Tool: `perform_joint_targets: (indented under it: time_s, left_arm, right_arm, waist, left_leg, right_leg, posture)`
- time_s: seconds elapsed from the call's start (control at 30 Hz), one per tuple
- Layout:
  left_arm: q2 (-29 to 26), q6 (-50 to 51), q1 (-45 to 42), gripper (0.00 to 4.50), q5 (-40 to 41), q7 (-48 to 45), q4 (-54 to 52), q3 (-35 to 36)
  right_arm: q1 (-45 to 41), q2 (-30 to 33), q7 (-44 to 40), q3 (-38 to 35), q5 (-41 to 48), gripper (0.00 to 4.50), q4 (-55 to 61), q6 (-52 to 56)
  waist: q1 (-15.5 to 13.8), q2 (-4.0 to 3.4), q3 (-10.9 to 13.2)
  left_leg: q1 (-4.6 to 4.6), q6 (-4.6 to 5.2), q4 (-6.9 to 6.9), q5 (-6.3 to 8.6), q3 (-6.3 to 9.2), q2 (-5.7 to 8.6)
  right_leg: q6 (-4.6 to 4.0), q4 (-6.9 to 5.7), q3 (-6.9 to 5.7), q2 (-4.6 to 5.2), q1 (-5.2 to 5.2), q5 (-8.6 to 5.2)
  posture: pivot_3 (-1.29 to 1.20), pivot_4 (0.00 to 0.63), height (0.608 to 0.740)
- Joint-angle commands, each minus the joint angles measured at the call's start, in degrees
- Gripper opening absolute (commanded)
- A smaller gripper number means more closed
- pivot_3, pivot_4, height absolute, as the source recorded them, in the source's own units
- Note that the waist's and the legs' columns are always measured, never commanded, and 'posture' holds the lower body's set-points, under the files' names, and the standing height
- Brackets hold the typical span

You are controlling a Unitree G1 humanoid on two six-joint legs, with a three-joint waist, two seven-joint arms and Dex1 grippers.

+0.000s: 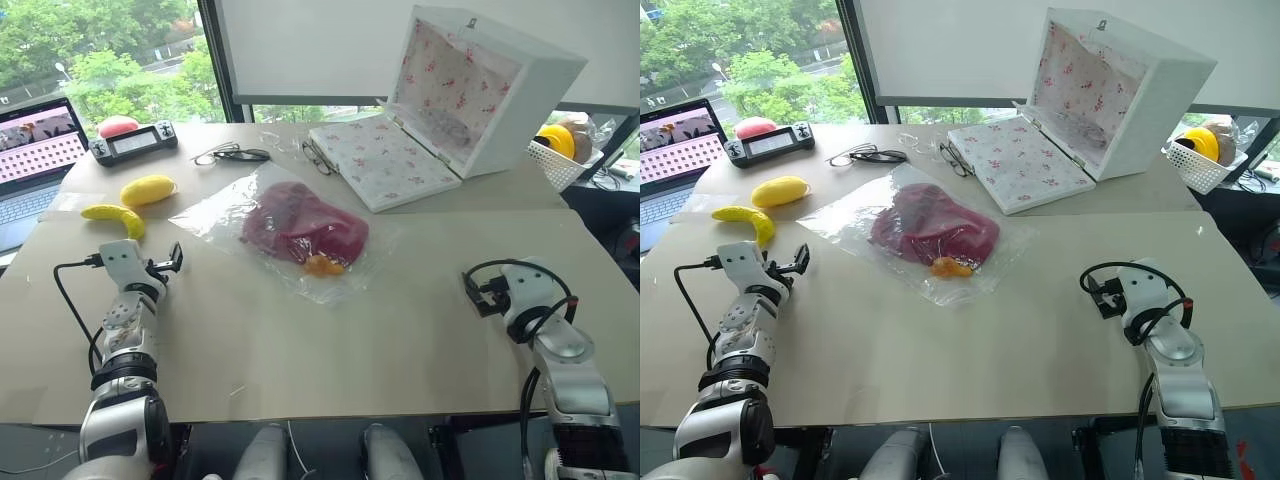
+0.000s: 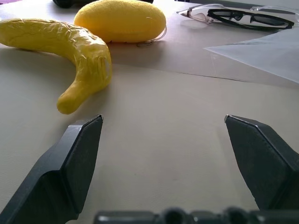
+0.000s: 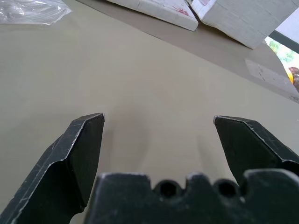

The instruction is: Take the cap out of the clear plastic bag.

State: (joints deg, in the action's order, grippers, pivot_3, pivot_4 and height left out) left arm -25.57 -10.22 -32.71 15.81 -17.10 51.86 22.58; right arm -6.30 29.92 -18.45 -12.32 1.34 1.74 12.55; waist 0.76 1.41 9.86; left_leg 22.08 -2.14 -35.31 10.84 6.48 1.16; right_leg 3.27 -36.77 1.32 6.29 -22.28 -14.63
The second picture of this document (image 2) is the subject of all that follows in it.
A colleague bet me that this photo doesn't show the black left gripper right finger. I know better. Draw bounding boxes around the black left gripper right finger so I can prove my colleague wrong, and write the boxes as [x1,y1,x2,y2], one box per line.
[223,114,299,212]

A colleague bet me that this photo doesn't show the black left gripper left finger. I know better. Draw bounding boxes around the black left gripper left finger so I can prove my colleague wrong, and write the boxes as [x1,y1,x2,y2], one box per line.
[0,114,104,224]

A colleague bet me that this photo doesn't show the translucent plastic sheet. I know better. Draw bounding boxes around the translucent plastic sheet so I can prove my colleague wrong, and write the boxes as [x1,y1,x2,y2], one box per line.
[202,29,299,84]

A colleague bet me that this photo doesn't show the yellow plastic-wrapped toy banana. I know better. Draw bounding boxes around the yellow plastic-wrapped toy banana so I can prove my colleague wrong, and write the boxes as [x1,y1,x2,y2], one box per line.
[0,18,113,115]

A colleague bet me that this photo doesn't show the black framed glasses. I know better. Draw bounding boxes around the black framed glasses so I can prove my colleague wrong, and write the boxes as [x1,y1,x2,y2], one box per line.
[206,8,295,30]

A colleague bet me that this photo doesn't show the clear framed glasses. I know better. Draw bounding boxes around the clear framed glasses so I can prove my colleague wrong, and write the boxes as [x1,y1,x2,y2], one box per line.
[176,3,299,25]

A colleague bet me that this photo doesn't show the black object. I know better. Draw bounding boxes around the black object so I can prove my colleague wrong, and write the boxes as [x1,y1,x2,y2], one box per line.
[52,0,155,9]

